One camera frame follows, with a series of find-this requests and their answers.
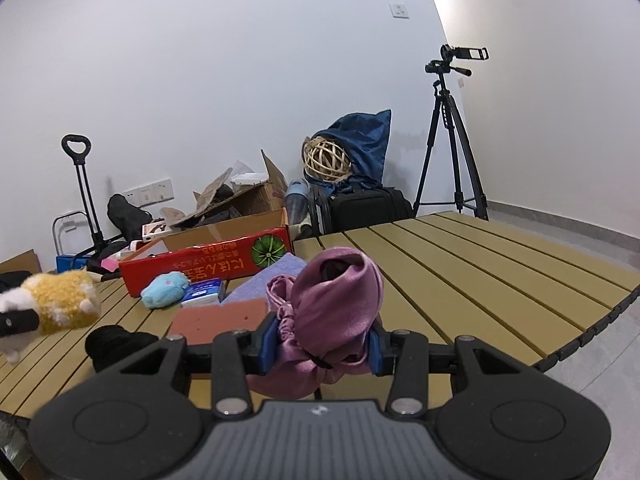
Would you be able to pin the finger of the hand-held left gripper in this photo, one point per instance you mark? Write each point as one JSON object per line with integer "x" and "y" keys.
{"x": 17, "y": 324}

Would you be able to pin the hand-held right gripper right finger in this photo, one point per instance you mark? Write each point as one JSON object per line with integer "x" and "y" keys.
{"x": 380, "y": 355}

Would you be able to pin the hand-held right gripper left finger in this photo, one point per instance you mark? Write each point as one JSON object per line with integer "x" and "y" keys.
{"x": 267, "y": 345}

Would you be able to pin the white yellow alpaca plush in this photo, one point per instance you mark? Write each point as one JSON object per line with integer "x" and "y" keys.
{"x": 65, "y": 300}

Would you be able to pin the brown foam block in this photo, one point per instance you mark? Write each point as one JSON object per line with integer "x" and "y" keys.
{"x": 215, "y": 320}

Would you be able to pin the lavender fabric pouch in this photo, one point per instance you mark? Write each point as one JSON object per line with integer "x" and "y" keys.
{"x": 250, "y": 285}

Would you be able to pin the blue white tissue packet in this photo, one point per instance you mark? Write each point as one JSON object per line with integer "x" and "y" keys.
{"x": 202, "y": 292}

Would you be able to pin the black knit cloth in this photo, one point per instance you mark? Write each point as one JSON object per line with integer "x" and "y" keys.
{"x": 115, "y": 345}

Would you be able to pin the light blue plush toy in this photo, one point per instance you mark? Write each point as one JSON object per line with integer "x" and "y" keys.
{"x": 165, "y": 290}

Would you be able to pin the black clothes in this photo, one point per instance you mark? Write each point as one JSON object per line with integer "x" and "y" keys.
{"x": 12, "y": 280}

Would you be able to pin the blue plastic box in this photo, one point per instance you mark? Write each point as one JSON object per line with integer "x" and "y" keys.
{"x": 70, "y": 263}

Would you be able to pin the red cardboard box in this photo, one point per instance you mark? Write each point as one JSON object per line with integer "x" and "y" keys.
{"x": 220, "y": 265}

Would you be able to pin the pink package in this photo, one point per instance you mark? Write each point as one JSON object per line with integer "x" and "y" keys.
{"x": 110, "y": 263}

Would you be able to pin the black tote bag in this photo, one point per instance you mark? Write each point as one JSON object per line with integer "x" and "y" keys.
{"x": 107, "y": 252}

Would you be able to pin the tan slatted folding table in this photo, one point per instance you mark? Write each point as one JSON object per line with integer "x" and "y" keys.
{"x": 475, "y": 270}

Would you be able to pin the open brown cardboard box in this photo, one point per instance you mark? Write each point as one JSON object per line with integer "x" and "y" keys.
{"x": 255, "y": 200}

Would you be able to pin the black luggage bag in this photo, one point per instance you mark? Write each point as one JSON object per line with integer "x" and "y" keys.
{"x": 365, "y": 210}

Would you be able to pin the light blue bottle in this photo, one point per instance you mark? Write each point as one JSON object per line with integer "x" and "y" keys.
{"x": 297, "y": 200}

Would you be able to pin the black rolled bag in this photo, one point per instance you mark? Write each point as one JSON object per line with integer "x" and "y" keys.
{"x": 127, "y": 215}

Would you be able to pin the pink white product box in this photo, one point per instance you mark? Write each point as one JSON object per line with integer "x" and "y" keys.
{"x": 157, "y": 231}

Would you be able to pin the white plastic tray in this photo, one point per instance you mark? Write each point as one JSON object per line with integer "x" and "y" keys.
{"x": 250, "y": 178}

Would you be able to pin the woven rattan ball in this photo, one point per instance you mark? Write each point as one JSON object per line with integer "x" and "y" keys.
{"x": 325, "y": 160}

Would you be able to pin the blue bag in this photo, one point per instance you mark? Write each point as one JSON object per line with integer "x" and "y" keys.
{"x": 365, "y": 145}

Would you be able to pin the black tripod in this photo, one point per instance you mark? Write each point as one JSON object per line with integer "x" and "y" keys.
{"x": 446, "y": 110}

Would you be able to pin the silver folding frame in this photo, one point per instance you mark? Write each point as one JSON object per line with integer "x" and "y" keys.
{"x": 70, "y": 222}

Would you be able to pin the white wall outlet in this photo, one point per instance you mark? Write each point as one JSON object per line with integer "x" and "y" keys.
{"x": 147, "y": 192}

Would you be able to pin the white wall switch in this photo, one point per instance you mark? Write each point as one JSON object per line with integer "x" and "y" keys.
{"x": 399, "y": 10}

